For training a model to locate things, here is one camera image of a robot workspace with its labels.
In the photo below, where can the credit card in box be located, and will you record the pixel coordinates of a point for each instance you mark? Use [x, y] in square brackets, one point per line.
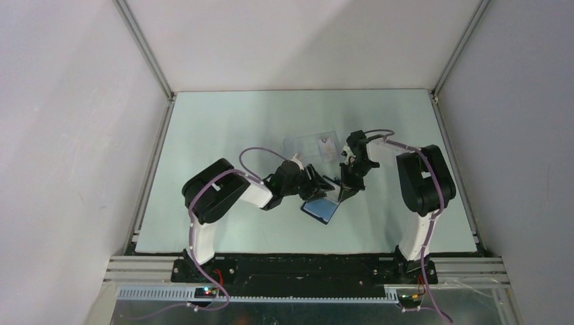
[327, 148]

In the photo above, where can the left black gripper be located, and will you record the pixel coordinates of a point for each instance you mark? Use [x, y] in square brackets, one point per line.
[315, 186]

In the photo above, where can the left aluminium frame post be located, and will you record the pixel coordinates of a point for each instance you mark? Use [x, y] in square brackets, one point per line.
[135, 30]

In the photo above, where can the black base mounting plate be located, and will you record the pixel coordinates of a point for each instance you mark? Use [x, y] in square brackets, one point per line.
[305, 275]

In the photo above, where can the left controller board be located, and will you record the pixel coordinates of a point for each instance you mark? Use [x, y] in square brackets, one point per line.
[206, 293]

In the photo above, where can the right aluminium frame post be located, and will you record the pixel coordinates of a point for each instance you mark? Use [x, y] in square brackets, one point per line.
[460, 46]

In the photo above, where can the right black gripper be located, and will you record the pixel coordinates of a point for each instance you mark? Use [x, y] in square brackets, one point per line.
[348, 187]

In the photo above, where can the blue leather card holder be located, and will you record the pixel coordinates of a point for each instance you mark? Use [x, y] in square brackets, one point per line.
[323, 209]

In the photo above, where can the right controller board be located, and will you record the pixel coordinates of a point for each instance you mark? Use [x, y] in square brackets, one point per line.
[410, 302]

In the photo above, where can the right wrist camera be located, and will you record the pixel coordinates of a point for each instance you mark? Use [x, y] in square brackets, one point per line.
[347, 152]

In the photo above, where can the aluminium frame post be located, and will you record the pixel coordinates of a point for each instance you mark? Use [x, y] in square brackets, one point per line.
[135, 30]
[460, 46]

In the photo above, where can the controller board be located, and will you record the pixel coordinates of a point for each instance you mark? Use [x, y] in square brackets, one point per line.
[206, 293]
[410, 302]

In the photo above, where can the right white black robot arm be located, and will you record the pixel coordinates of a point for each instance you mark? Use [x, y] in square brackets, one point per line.
[425, 181]

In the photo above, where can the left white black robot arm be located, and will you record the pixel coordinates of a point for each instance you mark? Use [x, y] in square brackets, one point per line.
[209, 195]

